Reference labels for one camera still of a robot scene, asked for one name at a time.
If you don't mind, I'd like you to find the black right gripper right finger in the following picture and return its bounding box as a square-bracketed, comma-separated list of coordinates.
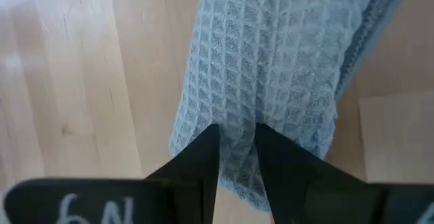
[254, 123, 434, 224]

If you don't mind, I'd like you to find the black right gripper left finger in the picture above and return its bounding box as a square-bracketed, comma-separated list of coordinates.
[2, 123, 222, 224]

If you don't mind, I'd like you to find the grey waffle microfiber towel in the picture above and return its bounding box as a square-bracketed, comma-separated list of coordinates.
[168, 0, 413, 214]

